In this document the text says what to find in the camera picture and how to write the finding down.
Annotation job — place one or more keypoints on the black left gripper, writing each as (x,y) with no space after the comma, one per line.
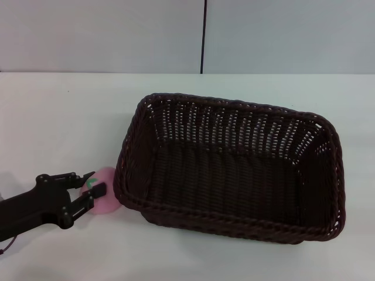
(38,205)

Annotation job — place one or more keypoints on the dark brown woven basket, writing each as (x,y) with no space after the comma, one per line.
(234,175)

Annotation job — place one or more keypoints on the pink toy peach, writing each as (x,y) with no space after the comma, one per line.
(106,205)

